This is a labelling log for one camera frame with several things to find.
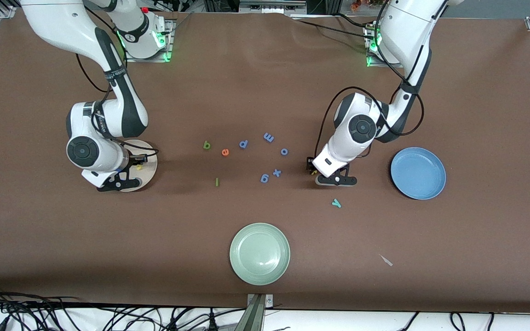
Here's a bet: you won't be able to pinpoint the beige plate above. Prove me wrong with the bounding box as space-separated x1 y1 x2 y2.
109 139 158 192

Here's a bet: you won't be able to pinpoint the blue plate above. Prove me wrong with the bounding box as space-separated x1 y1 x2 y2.
390 147 447 200

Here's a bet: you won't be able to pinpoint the brown table cover sheet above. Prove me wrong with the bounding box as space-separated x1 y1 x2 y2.
0 8 530 314

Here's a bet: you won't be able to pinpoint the pale green plate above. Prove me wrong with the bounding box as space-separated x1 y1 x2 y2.
229 223 291 286

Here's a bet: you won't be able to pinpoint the orange flowers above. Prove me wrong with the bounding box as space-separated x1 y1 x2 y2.
351 0 386 11

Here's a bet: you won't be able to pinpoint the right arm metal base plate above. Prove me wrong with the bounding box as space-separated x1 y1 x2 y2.
124 21 173 63

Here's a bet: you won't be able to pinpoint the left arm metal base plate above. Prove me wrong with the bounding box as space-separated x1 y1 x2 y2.
366 25 415 68

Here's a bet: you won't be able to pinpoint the metal mounting bracket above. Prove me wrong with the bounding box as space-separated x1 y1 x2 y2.
247 293 274 331

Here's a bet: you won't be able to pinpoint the grey metal frame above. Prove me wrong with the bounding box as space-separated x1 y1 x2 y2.
239 0 308 14

